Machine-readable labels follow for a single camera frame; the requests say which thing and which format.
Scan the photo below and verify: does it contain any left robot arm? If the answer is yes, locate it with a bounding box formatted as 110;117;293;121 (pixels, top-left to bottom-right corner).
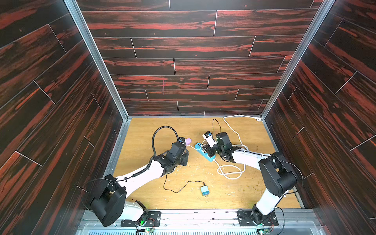
87;142;189;227

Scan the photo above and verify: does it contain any pink earbud case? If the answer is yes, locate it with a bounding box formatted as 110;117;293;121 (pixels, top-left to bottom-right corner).
185;138;192;146

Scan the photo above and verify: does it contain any teal power strip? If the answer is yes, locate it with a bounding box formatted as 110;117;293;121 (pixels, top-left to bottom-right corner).
194;143;215;162

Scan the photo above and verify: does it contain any teal USB charger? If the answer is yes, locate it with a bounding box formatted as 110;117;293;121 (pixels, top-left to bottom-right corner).
200;186;210;196

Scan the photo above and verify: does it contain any black USB cable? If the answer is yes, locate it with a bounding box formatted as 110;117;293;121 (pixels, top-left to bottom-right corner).
163;174;206;194

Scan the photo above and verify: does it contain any white power strip cord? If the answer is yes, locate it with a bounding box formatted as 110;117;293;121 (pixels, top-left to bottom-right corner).
213;114;262;180

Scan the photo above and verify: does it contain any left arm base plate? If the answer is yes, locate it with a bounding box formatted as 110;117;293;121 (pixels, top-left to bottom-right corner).
120;211;162;228

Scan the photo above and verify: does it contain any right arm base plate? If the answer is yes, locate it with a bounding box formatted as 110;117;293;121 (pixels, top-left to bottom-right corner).
237;209;279;227

